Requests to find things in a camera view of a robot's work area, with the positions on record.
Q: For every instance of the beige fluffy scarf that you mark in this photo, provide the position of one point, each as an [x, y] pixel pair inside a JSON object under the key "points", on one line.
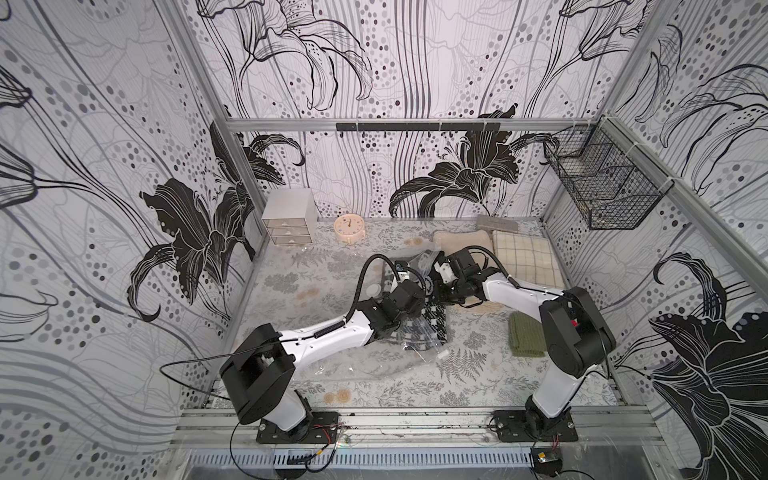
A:
{"points": [[450, 243]]}

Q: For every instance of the black wall rail strip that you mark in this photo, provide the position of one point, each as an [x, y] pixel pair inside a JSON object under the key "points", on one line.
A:
{"points": [[429, 126]]}

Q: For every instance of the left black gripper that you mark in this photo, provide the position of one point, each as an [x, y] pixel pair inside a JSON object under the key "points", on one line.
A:
{"points": [[414, 308]]}

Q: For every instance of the grey flat sponge block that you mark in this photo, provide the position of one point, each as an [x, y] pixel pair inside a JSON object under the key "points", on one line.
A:
{"points": [[491, 224]]}

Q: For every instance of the white mini drawer unit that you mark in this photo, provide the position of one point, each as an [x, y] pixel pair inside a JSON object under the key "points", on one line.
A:
{"points": [[290, 217]]}

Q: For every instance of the cream checked cloth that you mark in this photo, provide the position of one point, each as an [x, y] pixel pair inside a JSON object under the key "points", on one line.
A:
{"points": [[528, 258]]}

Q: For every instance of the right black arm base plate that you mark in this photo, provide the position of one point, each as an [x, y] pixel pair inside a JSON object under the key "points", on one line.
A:
{"points": [[518, 425]]}

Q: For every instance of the white cable duct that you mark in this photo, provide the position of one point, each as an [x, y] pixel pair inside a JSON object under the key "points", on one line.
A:
{"points": [[369, 459]]}

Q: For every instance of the clear plastic vacuum bag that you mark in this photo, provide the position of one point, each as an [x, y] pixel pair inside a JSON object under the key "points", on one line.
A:
{"points": [[380, 358]]}

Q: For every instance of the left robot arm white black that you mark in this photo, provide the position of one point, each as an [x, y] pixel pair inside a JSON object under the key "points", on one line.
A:
{"points": [[258, 374]]}

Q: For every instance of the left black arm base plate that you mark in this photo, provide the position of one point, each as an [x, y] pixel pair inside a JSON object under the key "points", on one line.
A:
{"points": [[320, 428]]}

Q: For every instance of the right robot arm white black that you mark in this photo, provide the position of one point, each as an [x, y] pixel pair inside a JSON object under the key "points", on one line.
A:
{"points": [[577, 337]]}

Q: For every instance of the peach round alarm clock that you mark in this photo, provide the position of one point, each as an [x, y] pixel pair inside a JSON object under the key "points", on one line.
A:
{"points": [[349, 228]]}

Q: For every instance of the green knitted cloth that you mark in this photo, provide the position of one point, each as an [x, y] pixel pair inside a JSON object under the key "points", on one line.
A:
{"points": [[526, 336]]}

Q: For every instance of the black wire wall basket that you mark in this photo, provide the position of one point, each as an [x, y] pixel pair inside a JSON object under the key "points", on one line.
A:
{"points": [[600, 168]]}

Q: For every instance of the black white patterned scarf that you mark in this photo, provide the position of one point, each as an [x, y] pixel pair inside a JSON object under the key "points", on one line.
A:
{"points": [[428, 331]]}

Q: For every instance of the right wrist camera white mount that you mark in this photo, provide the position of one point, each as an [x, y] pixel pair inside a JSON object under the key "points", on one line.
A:
{"points": [[445, 272]]}

